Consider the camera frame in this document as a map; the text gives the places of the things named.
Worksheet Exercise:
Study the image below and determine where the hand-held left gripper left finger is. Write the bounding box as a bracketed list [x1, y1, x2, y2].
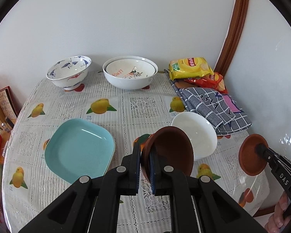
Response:
[18, 141, 142, 233]

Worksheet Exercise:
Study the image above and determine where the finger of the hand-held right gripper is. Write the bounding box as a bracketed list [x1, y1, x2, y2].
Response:
[256, 144, 291, 199]

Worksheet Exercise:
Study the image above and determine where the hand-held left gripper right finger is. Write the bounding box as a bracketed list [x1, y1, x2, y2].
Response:
[149, 148, 267, 233]

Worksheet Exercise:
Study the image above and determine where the small brown bowl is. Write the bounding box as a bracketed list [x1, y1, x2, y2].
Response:
[141, 126, 194, 183]
[238, 133, 268, 176]

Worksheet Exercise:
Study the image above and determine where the teal square plate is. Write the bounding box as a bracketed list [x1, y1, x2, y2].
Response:
[44, 118, 115, 184]

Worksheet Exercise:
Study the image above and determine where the person's right hand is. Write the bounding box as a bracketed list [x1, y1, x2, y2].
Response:
[268, 192, 291, 233]

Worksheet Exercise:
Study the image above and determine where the wooden baseboard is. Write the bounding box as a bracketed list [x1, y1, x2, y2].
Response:
[253, 205, 282, 217]

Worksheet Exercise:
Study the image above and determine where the plain white bowl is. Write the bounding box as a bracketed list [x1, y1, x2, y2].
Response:
[171, 112, 218, 161]

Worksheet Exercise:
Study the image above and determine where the fruit printed tablecloth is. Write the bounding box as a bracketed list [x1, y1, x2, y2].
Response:
[1, 70, 271, 233]

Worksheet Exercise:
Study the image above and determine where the grey checked cloth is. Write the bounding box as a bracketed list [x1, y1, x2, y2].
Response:
[164, 69, 253, 136]

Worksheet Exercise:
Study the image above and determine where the large white bowl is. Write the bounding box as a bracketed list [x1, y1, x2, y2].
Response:
[102, 57, 158, 90]

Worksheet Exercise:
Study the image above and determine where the white bowl with orange print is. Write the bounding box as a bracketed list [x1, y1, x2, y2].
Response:
[105, 59, 156, 80]

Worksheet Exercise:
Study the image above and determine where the red snack packet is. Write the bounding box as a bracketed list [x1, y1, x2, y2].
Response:
[184, 72, 228, 94]

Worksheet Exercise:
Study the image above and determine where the yellow snack packet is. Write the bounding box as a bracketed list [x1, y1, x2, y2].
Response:
[169, 57, 214, 80]

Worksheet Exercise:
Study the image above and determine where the blue patterned white bowl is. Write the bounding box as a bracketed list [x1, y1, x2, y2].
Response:
[47, 55, 92, 90]

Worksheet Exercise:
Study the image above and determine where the wooden door frame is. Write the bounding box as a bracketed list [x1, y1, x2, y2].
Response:
[213, 0, 250, 76]

